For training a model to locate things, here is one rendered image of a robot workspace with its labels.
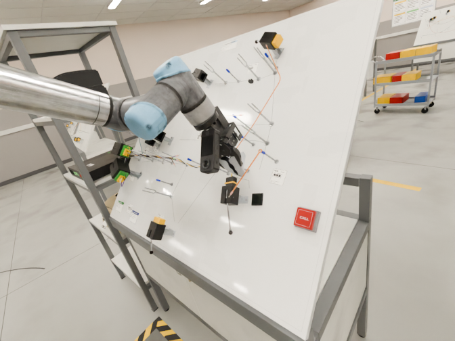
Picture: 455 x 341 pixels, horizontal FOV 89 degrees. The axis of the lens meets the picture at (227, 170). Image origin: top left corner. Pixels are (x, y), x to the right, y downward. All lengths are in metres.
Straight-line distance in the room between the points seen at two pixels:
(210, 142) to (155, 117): 0.16
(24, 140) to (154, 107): 7.65
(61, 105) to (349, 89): 0.71
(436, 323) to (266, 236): 1.33
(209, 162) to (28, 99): 0.36
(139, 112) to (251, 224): 0.48
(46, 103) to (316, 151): 0.65
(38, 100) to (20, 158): 7.62
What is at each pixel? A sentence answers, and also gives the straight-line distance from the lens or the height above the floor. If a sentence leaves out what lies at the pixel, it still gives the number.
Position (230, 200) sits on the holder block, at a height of 1.13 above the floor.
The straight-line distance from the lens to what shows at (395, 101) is 5.56.
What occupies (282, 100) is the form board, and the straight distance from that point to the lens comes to 0.87.
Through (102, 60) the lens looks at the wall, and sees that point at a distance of 8.42.
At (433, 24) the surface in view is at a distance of 9.69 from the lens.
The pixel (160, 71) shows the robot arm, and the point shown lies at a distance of 0.55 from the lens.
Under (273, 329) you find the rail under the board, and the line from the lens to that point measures 0.76.
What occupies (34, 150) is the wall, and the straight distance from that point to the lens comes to 8.13.
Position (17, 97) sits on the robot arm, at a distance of 0.55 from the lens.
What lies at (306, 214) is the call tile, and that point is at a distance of 0.65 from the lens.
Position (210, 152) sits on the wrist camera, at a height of 1.31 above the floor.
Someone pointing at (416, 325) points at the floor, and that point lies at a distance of 1.86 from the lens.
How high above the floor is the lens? 1.49
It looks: 24 degrees down
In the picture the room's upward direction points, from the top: 14 degrees counter-clockwise
